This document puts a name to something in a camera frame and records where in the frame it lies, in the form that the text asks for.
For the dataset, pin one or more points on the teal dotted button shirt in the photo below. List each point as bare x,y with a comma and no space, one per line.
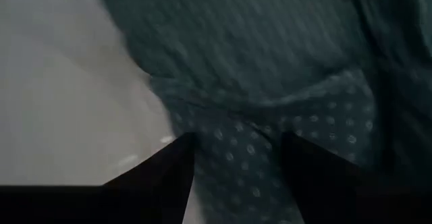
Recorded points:
253,48

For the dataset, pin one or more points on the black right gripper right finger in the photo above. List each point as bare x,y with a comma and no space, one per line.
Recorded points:
314,183

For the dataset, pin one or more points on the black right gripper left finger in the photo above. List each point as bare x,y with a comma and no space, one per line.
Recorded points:
162,183

